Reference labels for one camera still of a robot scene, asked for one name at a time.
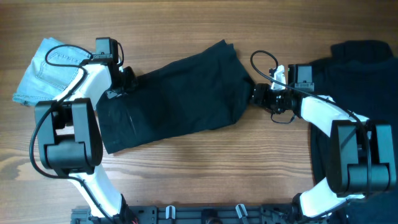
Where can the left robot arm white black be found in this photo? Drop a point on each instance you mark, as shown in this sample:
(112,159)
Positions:
(66,143)

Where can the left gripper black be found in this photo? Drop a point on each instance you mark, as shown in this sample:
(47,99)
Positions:
(133,83)

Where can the pile of black clothes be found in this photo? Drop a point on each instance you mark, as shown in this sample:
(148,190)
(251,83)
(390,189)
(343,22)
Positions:
(361,76)

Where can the black shorts with patterned waistband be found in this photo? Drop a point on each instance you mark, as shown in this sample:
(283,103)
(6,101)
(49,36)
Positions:
(209,90)

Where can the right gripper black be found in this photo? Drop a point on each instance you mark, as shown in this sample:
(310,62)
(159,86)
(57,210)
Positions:
(262,98)

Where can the folded light blue denim shorts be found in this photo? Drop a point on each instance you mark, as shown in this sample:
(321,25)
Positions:
(49,73)

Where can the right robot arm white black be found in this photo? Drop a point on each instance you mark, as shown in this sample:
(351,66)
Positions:
(361,156)

